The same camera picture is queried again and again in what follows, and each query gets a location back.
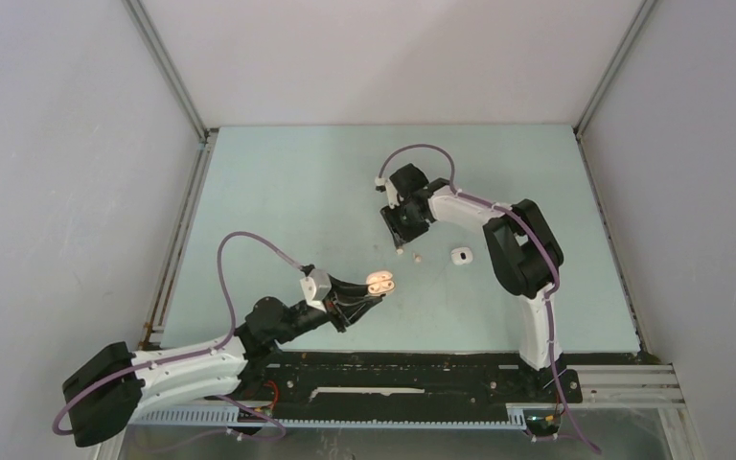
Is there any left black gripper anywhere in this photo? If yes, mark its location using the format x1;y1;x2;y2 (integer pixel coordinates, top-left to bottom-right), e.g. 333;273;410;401
273;273;381;344

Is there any pink earbud charging case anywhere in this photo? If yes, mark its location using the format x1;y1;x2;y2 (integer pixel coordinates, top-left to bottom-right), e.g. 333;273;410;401
365;270;396;296

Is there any white earbud charging case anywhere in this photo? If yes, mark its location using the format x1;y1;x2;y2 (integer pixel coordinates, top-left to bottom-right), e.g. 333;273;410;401
450;247;473;266

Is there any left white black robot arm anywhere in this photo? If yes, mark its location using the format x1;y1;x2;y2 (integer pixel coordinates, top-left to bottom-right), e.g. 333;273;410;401
62;269;395;448

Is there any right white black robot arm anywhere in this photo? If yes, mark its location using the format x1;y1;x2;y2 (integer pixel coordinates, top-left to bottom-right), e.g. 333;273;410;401
375;164;564;401

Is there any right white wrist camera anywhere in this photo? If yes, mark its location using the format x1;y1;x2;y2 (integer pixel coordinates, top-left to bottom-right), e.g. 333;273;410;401
375;176;402;209

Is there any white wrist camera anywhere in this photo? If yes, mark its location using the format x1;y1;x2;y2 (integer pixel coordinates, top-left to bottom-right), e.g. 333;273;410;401
300;265;332;311
375;176;402;209

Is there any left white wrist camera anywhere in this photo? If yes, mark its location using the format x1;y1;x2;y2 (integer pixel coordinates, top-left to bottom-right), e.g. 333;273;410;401
300;265;332;311

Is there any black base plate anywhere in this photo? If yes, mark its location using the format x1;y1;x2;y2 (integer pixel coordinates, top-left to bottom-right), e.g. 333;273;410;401
229;351;582;422

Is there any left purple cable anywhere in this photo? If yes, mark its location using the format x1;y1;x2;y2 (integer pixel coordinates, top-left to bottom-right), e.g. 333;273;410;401
51;231;309;437

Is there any white slotted cable duct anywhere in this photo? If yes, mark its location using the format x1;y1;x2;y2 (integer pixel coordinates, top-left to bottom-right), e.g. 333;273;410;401
130;405;526;430

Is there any aluminium frame rail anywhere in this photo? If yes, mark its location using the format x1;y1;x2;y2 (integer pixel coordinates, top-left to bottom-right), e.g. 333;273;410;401
507;364;687;410

